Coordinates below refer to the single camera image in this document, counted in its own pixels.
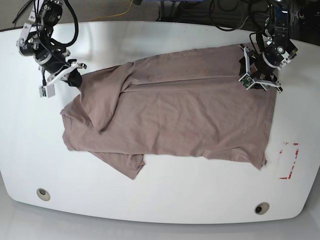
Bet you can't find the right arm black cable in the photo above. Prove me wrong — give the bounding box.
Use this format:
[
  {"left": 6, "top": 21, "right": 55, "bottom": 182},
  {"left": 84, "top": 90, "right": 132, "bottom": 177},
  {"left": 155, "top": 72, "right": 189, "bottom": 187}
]
[{"left": 52, "top": 0, "right": 80, "bottom": 50}]

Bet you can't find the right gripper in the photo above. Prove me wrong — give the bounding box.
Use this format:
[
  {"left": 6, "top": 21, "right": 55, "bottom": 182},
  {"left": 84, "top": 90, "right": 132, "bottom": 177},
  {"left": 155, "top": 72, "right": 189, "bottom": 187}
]
[{"left": 46, "top": 59, "right": 87, "bottom": 88}]

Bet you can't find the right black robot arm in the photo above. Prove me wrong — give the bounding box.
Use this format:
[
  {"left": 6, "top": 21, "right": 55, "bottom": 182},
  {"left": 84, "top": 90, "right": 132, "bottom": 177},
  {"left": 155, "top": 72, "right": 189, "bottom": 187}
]
[{"left": 16, "top": 0, "right": 87, "bottom": 88}]

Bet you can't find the red tape rectangle marking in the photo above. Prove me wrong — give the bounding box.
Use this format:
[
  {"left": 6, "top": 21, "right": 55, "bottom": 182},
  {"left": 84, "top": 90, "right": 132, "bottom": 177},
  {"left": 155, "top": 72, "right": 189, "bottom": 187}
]
[{"left": 277, "top": 142, "right": 300, "bottom": 180}]

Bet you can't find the black floor cable left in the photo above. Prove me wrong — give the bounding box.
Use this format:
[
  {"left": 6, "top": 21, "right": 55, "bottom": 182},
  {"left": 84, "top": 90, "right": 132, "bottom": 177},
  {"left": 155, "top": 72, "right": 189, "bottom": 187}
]
[{"left": 12, "top": 0, "right": 35, "bottom": 26}]

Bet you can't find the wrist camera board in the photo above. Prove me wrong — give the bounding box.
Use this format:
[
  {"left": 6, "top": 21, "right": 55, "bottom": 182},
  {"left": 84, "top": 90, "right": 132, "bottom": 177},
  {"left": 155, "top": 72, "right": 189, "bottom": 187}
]
[
  {"left": 39, "top": 84, "right": 56, "bottom": 98},
  {"left": 238, "top": 73, "right": 255, "bottom": 90}
]

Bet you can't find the left table grommet hole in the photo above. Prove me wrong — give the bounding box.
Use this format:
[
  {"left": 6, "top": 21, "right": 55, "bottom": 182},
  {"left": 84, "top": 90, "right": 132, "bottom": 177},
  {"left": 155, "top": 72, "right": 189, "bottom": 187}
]
[{"left": 36, "top": 188, "right": 51, "bottom": 202}]

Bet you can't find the mauve t-shirt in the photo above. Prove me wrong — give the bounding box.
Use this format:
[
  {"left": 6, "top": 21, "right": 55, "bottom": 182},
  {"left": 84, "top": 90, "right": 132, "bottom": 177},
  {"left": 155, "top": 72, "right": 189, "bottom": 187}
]
[{"left": 61, "top": 44, "right": 277, "bottom": 179}]

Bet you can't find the right table grommet hole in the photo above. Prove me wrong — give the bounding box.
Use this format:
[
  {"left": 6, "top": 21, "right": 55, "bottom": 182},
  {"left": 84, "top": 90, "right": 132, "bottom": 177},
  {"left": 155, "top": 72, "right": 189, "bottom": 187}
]
[{"left": 254, "top": 202, "right": 270, "bottom": 215}]

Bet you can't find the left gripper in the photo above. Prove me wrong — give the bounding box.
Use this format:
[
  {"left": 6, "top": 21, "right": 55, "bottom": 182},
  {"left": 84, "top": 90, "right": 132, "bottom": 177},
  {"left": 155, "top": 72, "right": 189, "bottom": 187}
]
[{"left": 238, "top": 44, "right": 283, "bottom": 93}]

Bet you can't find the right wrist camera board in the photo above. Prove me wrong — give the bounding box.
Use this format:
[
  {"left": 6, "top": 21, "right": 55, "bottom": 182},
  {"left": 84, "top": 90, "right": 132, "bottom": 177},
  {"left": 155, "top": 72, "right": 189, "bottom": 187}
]
[{"left": 39, "top": 84, "right": 56, "bottom": 98}]

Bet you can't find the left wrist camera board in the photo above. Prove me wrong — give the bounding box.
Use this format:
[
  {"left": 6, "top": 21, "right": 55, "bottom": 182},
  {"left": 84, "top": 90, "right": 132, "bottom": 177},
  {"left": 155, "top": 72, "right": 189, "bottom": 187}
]
[{"left": 238, "top": 73, "right": 255, "bottom": 90}]

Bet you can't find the yellow cable on floor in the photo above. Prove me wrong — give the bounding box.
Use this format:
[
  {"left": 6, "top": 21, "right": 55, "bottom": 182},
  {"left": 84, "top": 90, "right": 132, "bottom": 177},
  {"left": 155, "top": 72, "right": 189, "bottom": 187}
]
[{"left": 90, "top": 0, "right": 133, "bottom": 23}]

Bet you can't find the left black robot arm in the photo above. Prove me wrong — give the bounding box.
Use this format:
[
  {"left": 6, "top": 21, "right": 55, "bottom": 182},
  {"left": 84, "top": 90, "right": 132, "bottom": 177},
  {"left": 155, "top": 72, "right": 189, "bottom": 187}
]
[{"left": 238, "top": 0, "right": 298, "bottom": 93}]

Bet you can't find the table grommet hole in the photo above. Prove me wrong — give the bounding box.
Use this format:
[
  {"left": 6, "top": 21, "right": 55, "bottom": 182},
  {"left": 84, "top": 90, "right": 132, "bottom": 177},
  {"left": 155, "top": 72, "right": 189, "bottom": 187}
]
[
  {"left": 36, "top": 188, "right": 51, "bottom": 202},
  {"left": 254, "top": 202, "right": 270, "bottom": 215}
]

